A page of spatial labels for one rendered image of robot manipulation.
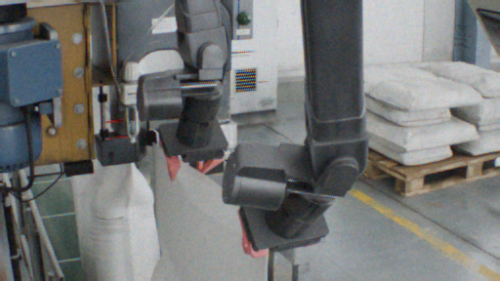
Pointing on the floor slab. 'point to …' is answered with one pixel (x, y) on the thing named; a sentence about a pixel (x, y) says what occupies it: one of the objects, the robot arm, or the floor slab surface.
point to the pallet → (376, 164)
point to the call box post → (300, 272)
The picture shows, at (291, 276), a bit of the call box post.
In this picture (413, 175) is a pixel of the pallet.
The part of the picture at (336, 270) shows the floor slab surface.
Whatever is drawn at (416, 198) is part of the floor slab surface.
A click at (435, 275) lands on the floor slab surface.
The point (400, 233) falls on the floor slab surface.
